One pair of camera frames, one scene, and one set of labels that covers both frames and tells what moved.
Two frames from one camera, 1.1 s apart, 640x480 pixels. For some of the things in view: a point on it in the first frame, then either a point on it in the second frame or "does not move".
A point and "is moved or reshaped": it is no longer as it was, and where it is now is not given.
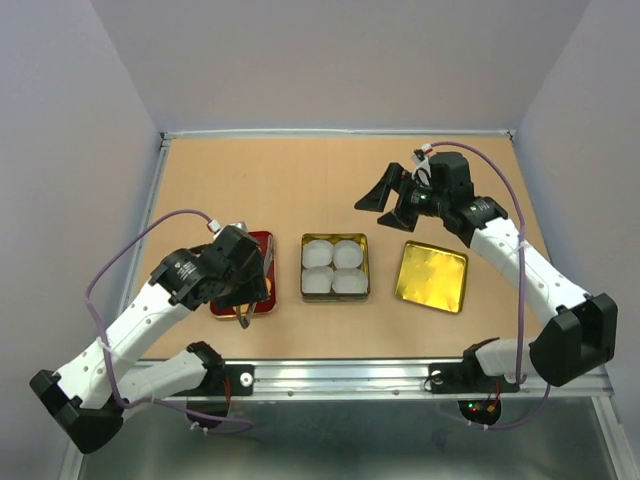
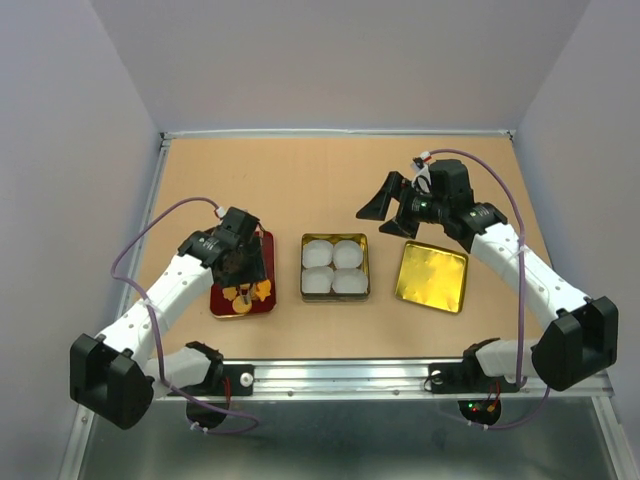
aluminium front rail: (388, 379) does not move
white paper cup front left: (317, 279) does not move
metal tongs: (245, 312) is moved or reshaped
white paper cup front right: (349, 280) does not move
